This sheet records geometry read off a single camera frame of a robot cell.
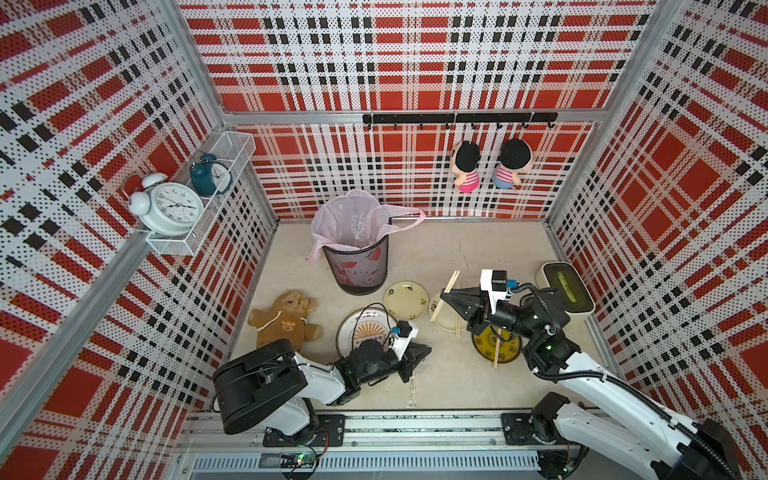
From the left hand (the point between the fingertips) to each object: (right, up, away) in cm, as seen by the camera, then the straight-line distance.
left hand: (432, 348), depth 79 cm
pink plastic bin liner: (-24, +36, +17) cm, 47 cm away
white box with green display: (+46, +11, +12) cm, 48 cm away
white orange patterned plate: (-20, +3, +14) cm, 24 cm away
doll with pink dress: (+11, +55, +15) cm, 58 cm away
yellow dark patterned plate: (+17, -2, +9) cm, 19 cm away
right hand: (+1, +18, -16) cm, 24 cm away
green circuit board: (-33, -23, -9) cm, 41 cm away
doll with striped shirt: (+27, +56, +14) cm, 64 cm away
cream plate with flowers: (-7, +10, +17) cm, 21 cm away
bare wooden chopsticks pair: (+13, +7, -14) cm, 20 cm away
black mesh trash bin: (-20, +20, +9) cm, 30 cm away
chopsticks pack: (-5, -12, +1) cm, 14 cm away
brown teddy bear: (-42, +6, +7) cm, 43 cm away
